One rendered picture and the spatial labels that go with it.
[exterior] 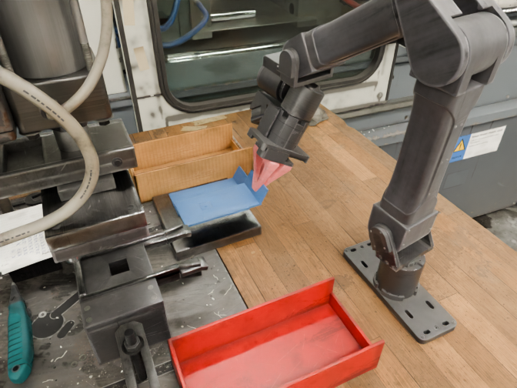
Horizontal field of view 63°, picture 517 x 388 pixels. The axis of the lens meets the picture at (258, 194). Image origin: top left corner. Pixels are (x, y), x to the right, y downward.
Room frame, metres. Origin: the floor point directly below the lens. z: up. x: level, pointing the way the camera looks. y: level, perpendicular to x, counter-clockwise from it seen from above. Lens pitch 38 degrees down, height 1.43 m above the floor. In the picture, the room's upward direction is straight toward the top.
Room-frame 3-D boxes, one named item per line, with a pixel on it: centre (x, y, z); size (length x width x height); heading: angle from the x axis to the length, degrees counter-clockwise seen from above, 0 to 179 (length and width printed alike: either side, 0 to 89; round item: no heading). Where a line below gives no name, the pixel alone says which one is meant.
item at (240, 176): (0.66, 0.09, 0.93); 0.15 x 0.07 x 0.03; 114
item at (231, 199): (0.59, 0.07, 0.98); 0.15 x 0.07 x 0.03; 114
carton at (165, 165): (0.77, 0.15, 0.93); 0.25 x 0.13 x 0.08; 115
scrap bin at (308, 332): (0.31, -0.02, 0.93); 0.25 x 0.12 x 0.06; 115
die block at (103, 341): (0.42, 0.21, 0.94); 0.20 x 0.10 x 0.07; 25
